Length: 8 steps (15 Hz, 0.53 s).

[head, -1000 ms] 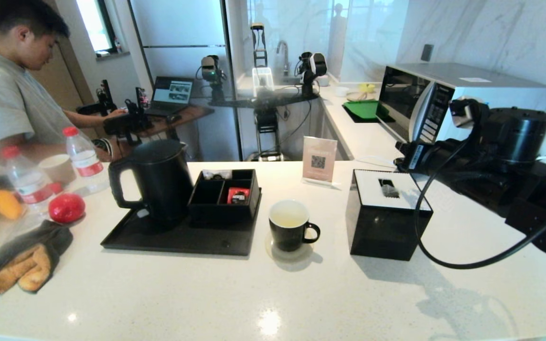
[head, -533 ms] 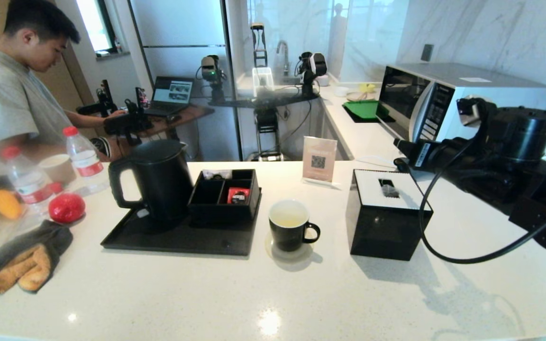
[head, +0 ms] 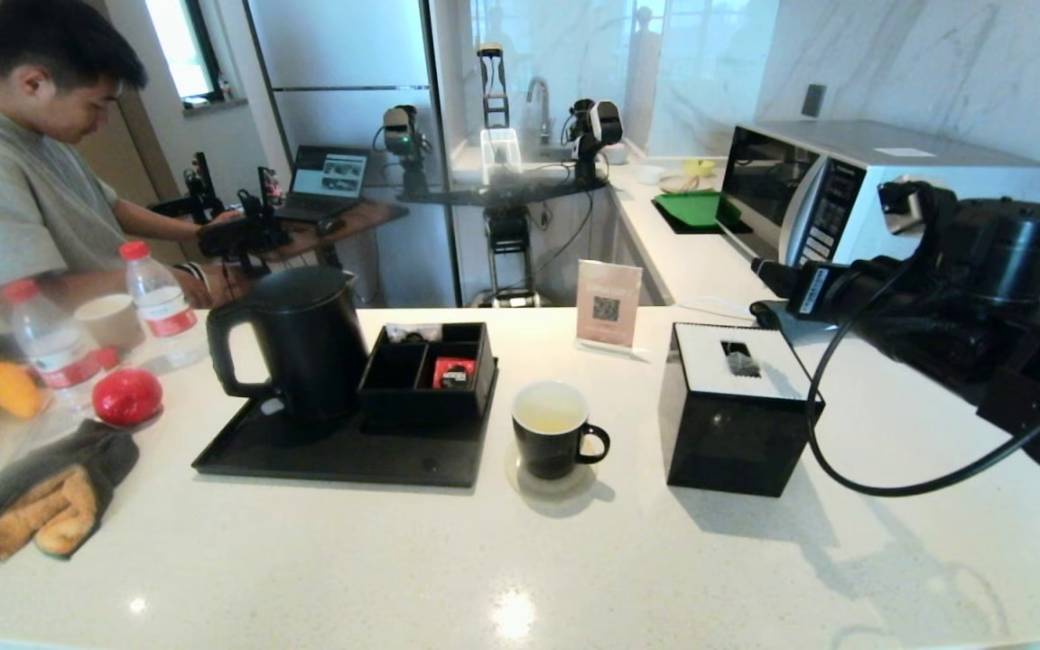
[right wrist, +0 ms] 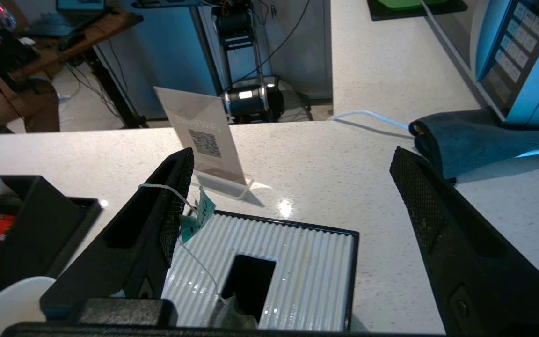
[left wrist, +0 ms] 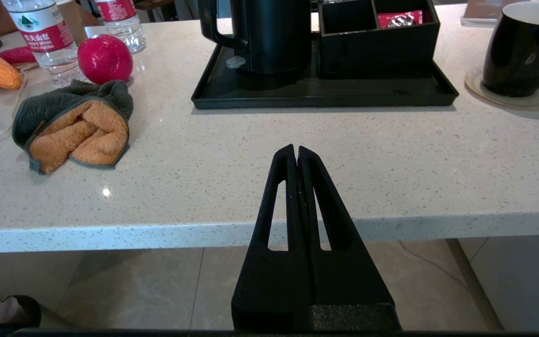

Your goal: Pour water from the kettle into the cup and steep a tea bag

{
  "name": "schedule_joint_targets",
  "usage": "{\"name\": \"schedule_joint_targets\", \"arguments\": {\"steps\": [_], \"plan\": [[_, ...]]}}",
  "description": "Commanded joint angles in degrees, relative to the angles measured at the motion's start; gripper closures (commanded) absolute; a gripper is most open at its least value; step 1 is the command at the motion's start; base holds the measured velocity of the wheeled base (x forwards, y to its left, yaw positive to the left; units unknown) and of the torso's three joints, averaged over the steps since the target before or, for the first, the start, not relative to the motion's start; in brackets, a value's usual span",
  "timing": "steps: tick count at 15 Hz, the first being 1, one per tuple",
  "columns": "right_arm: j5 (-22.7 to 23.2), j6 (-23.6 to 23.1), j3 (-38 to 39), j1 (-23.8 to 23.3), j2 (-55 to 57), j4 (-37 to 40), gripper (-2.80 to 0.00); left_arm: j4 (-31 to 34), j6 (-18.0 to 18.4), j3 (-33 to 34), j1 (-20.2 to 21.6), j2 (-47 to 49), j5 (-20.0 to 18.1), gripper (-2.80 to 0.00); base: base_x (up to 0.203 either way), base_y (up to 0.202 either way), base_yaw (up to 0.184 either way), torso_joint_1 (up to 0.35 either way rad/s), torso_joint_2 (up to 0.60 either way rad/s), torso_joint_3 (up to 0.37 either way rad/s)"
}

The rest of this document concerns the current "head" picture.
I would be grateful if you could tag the yellow bowl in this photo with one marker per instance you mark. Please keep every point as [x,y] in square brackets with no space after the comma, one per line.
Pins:
[699,167]

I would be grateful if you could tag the pyramid tea bag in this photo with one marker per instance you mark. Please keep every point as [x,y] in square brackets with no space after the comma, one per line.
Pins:
[742,363]

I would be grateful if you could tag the green cutting board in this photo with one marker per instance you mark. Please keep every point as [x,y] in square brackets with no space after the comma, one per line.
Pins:
[693,208]

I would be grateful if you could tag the black ladder rack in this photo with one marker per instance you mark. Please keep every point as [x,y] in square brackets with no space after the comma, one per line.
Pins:
[493,86]

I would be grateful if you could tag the black flat tray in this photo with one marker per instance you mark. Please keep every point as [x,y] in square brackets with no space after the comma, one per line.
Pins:
[710,229]

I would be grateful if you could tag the silver microwave oven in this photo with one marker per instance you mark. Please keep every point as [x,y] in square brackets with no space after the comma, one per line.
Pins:
[845,181]

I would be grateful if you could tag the black serving tray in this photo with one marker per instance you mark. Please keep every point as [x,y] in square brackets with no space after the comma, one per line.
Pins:
[348,460]

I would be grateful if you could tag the red sachet packet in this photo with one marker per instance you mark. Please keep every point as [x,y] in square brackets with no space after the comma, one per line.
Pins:
[453,374]

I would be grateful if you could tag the open laptop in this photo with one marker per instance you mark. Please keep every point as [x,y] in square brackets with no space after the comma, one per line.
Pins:
[329,176]

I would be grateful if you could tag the grey and orange cloth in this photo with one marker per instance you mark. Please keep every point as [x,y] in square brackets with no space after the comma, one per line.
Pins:
[51,496]

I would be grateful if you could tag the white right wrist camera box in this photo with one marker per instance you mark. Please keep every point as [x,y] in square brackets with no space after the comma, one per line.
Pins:
[904,206]

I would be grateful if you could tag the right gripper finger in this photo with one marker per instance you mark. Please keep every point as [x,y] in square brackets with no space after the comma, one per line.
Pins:
[780,287]
[771,268]

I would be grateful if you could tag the water bottle red cap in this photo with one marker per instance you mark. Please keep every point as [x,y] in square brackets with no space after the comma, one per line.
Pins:
[159,302]
[55,348]

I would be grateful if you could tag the white bowl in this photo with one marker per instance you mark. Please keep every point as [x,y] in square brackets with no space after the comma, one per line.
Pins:
[648,174]

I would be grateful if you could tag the small pale bowl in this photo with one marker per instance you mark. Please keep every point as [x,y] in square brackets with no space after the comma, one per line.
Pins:
[615,153]

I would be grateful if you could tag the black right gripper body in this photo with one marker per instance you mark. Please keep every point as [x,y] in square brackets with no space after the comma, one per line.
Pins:
[849,289]

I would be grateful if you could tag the red toy tomato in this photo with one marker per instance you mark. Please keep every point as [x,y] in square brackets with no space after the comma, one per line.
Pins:
[127,395]

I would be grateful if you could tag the grey refrigerator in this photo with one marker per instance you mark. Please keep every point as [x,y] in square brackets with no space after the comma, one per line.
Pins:
[348,54]

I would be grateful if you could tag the black white tea sachet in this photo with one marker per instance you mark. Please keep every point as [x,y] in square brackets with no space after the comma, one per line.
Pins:
[412,332]

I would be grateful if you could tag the black mug white inside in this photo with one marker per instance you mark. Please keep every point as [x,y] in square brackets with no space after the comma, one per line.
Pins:
[547,451]

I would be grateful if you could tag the black tissue box white lid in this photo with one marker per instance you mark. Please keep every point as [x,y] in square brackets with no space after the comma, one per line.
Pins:
[728,433]

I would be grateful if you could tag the black compartment organizer box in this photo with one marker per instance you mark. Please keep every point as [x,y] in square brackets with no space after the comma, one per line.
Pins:
[412,408]

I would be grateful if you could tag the brown paper cup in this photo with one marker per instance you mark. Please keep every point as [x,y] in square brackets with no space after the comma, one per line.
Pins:
[109,321]

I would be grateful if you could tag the person in grey t-shirt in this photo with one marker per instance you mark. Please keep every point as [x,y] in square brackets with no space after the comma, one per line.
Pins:
[14,199]

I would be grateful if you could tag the dark wall outlet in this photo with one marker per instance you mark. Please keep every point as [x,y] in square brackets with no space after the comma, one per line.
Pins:
[812,100]

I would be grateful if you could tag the orange fruit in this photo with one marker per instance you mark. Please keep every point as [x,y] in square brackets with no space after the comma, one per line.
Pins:
[10,388]

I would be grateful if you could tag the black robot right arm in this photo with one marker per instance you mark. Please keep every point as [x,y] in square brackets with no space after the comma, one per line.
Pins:
[1007,316]

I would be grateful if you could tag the beige coaster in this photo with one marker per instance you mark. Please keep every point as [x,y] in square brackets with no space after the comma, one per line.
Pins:
[570,488]

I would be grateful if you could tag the chrome faucet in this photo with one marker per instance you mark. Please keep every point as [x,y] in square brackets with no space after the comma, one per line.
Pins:
[542,104]

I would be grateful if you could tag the black computer mouse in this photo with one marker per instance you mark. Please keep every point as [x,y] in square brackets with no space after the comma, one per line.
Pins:
[331,227]

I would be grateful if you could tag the window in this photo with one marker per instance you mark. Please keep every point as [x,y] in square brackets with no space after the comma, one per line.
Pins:
[179,45]

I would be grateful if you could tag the black equipment stand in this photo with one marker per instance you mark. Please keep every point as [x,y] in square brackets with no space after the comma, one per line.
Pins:
[509,230]

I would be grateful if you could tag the acrylic QR code sign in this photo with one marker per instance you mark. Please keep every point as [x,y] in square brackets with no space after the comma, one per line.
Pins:
[608,302]

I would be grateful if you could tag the black electric kettle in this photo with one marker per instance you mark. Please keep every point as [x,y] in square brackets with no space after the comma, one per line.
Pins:
[303,352]

